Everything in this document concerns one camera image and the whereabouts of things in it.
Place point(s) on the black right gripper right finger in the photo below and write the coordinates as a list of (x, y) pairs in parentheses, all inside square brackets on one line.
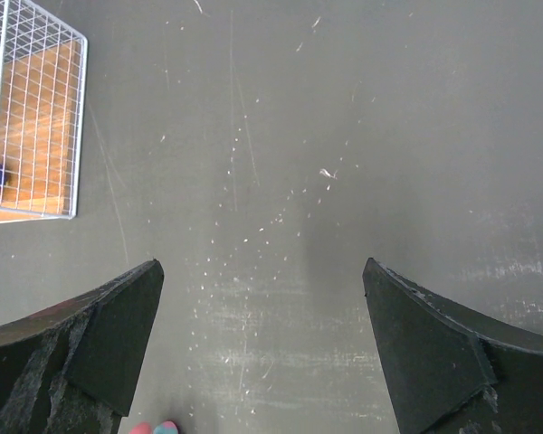
[(448, 368)]

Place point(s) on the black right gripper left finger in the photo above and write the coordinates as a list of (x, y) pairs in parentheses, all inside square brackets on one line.
[(74, 367)]

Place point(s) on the white wire wooden shelf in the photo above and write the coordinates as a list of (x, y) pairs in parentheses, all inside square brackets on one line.
[(43, 65)]

